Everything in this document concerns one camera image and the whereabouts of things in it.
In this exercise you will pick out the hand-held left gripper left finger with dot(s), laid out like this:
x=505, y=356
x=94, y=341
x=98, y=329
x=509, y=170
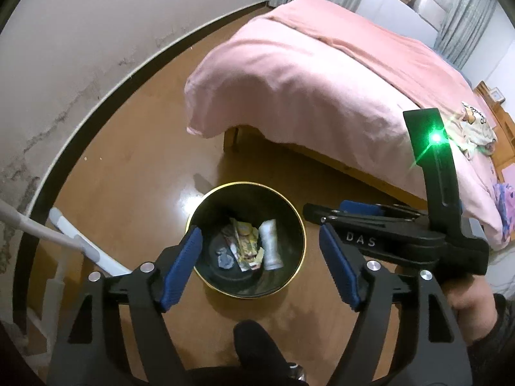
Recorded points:
x=183, y=265

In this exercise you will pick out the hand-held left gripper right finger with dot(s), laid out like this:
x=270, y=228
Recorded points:
x=338, y=265

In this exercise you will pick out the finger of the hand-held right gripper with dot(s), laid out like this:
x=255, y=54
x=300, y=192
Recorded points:
x=374, y=223
x=362, y=208

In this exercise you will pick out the black bin with gold rim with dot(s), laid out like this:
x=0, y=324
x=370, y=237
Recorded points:
x=241, y=205

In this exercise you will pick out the person's right forearm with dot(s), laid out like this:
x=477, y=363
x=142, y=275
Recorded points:
x=497, y=337

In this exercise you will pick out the person's right hand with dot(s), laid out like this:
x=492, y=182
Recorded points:
x=470, y=297

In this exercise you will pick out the grey crumpled scrap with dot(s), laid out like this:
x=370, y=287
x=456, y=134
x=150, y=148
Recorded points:
x=224, y=259

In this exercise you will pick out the yellow printed wrapper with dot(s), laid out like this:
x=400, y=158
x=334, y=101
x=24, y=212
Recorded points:
x=245, y=245

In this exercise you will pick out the white plastic tube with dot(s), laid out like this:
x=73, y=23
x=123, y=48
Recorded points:
x=270, y=245

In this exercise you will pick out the purple cloth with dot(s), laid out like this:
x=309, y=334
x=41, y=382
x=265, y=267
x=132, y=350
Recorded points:
x=505, y=209

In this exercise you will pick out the white table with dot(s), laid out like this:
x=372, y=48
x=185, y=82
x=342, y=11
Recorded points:
x=80, y=245

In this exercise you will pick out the cartoon printed cloth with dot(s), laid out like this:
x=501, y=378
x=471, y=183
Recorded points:
x=478, y=128

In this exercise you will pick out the wooden nightstand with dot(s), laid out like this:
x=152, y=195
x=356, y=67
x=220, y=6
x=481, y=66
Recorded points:
x=503, y=128

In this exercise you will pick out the wooden bed frame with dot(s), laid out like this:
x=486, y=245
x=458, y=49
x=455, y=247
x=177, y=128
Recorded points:
x=322, y=157

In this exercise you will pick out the small picture frame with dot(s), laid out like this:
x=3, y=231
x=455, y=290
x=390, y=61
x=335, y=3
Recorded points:
x=497, y=95

